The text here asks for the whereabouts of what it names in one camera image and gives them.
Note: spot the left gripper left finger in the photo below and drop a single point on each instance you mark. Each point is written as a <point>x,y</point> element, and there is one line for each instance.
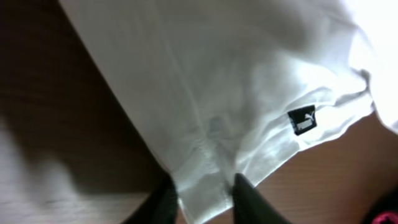
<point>161,206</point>

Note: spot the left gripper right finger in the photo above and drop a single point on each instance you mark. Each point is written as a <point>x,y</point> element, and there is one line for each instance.
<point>250,207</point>

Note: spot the white t-shirt with black tag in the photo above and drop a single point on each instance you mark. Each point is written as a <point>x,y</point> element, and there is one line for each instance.
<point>218,87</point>

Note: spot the navy red shorts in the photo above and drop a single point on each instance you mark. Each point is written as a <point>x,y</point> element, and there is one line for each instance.
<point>384,211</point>

